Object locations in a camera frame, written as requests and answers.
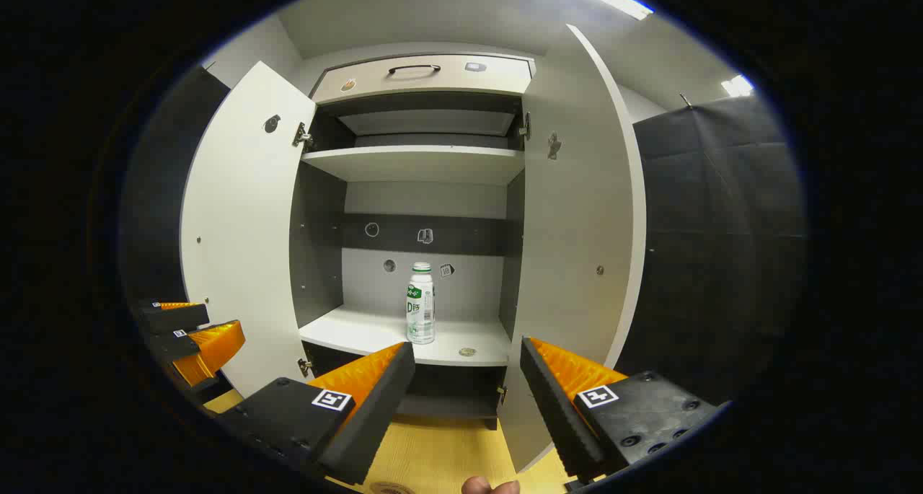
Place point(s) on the black backdrop cloth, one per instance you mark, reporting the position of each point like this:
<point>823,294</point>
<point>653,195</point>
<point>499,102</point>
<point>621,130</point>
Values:
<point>721,227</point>

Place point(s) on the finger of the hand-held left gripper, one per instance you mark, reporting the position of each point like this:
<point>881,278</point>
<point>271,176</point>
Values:
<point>205,350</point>
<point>173,317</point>

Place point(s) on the small ceiling light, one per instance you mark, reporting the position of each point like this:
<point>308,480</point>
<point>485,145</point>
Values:
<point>737,86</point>

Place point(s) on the white bottle with green label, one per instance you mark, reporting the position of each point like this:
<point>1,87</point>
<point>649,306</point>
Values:
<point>420,306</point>

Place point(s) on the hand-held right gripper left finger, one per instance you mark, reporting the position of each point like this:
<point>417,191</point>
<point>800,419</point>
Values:
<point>360,422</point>

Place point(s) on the white cabinet shelf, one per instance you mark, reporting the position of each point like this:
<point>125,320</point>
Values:
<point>411,164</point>
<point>360,332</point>

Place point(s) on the white cabinet door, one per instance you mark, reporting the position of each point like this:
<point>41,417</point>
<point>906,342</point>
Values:
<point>245,227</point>
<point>577,249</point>

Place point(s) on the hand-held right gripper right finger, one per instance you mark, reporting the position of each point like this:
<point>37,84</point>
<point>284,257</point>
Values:
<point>559,415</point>

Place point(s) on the metal door hinge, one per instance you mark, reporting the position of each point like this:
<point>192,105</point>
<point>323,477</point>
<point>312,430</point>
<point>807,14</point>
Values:
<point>525,126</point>
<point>502,394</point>
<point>305,367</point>
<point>301,135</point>

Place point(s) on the white and grey cabinet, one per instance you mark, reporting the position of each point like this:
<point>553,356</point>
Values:
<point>425,198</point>

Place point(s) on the round cork coaster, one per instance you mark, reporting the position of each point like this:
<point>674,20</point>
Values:
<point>391,489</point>

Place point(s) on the white cabinet drawer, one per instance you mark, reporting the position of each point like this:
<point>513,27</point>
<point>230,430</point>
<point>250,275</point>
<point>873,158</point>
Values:
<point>425,83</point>

